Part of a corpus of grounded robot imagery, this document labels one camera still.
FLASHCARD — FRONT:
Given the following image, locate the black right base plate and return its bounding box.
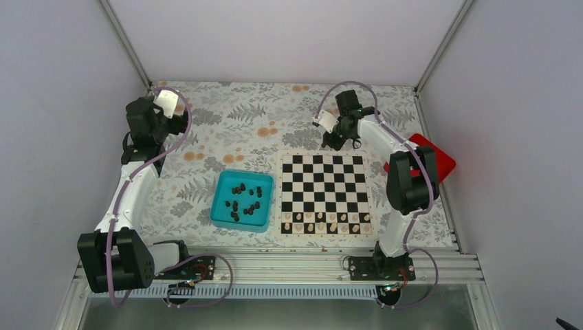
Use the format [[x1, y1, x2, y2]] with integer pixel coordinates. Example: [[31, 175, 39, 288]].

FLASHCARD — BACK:
[[348, 254, 416, 281]]

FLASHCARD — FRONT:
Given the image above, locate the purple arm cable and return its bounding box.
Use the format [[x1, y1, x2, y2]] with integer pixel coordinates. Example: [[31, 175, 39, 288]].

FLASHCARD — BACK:
[[315, 80, 440, 310], [104, 86, 234, 309]]

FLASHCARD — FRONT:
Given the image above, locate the aluminium corner post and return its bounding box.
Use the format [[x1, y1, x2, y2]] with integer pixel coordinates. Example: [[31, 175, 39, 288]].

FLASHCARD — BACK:
[[415, 0, 475, 98], [97, 0, 152, 92]]

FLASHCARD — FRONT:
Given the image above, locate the aluminium front rail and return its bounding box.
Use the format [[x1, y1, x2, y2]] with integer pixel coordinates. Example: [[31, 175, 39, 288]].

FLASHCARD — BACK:
[[72, 247, 485, 300]]

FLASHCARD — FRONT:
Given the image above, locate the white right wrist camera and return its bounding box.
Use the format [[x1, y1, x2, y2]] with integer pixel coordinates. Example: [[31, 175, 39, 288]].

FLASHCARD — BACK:
[[312, 110, 338, 133]]

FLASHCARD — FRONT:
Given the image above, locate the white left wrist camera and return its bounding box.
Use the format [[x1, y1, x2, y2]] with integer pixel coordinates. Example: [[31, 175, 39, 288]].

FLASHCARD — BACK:
[[154, 90, 179, 119]]

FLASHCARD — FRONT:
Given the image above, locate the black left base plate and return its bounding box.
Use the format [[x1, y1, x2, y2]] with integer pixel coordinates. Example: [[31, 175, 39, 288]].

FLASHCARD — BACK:
[[155, 256, 216, 281]]

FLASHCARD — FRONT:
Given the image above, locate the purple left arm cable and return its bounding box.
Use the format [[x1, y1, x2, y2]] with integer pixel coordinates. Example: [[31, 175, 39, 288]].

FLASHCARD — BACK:
[[104, 86, 234, 309]]

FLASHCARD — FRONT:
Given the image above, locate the aluminium left corner post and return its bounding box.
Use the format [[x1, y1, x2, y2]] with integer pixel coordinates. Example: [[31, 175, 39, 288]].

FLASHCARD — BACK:
[[97, 0, 152, 92]]

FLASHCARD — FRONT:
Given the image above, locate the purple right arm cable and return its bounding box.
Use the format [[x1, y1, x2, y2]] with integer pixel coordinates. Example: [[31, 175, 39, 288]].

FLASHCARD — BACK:
[[315, 80, 440, 310]]

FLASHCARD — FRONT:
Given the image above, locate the aluminium right corner post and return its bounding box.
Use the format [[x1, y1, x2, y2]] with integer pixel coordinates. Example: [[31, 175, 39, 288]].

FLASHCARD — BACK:
[[415, 0, 475, 98]]

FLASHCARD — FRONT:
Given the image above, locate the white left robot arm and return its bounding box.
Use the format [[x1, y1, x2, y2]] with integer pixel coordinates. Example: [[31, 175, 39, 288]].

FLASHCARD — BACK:
[[77, 91, 192, 293]]

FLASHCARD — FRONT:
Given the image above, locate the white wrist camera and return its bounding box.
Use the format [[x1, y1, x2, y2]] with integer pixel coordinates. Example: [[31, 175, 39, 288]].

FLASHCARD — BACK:
[[312, 110, 338, 133], [154, 90, 179, 119]]

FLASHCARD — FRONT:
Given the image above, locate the teal plastic tray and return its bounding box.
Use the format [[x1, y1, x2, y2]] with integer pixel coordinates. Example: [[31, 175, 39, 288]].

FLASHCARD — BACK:
[[210, 170, 274, 233]]

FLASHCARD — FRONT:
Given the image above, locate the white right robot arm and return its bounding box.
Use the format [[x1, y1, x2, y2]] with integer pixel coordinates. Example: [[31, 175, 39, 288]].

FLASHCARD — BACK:
[[313, 90, 439, 280]]

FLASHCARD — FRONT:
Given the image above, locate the floral patterned table mat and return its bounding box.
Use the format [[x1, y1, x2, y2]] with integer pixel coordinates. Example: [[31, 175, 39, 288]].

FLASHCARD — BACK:
[[139, 80, 453, 248]]

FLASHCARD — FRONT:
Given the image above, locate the black white chessboard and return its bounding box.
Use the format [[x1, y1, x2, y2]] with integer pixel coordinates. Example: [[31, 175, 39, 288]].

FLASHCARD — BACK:
[[275, 150, 377, 240]]

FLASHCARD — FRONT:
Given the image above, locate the red plastic box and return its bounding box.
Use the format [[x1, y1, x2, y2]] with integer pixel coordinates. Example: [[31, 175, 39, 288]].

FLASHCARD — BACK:
[[371, 132, 456, 186]]

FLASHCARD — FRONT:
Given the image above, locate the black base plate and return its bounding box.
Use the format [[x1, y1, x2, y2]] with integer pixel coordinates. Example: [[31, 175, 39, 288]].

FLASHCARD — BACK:
[[348, 254, 416, 281], [155, 256, 216, 281]]

